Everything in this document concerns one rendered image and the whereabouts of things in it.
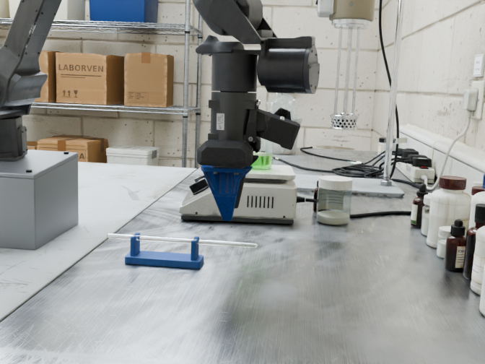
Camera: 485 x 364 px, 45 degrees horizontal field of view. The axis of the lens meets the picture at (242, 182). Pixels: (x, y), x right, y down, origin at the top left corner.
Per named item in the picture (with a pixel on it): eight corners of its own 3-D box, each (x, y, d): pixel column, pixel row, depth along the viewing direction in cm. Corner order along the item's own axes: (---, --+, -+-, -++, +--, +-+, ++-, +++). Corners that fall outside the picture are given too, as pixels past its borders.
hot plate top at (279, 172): (225, 177, 99) (225, 172, 99) (228, 167, 111) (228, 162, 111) (296, 180, 99) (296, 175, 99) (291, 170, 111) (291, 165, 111)
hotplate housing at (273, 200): (178, 221, 100) (180, 175, 99) (187, 205, 113) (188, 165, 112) (308, 227, 100) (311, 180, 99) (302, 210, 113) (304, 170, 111)
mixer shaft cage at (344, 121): (330, 128, 137) (337, 19, 132) (328, 127, 143) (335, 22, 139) (359, 130, 136) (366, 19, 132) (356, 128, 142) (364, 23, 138)
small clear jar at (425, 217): (460, 241, 94) (464, 201, 93) (423, 238, 95) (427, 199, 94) (452, 232, 100) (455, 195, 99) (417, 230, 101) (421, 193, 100)
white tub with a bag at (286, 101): (257, 149, 213) (260, 90, 209) (295, 151, 214) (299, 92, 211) (263, 154, 199) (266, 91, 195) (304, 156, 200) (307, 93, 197)
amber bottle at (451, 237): (440, 269, 79) (445, 218, 78) (446, 264, 81) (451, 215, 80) (461, 273, 78) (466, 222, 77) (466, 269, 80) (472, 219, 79)
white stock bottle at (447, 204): (430, 250, 88) (437, 179, 87) (422, 240, 94) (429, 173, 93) (471, 253, 88) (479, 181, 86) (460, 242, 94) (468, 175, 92)
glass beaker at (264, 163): (240, 168, 107) (242, 121, 106) (275, 170, 106) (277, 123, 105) (234, 173, 100) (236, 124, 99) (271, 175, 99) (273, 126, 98)
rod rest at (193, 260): (123, 263, 76) (123, 237, 75) (131, 256, 79) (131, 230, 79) (199, 269, 75) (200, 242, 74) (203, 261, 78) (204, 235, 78)
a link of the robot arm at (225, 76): (191, 33, 71) (263, 32, 68) (209, 37, 76) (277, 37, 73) (190, 91, 72) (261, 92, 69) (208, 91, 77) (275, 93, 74)
